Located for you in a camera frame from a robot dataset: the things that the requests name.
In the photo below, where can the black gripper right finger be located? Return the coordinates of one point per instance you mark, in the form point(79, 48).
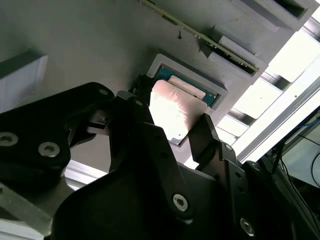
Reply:
point(236, 207)

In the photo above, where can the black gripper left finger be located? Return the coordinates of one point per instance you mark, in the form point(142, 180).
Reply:
point(50, 117)

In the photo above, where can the silver CPU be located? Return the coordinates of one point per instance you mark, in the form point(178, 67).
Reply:
point(175, 112)

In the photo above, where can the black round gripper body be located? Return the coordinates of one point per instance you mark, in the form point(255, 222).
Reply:
point(112, 212)

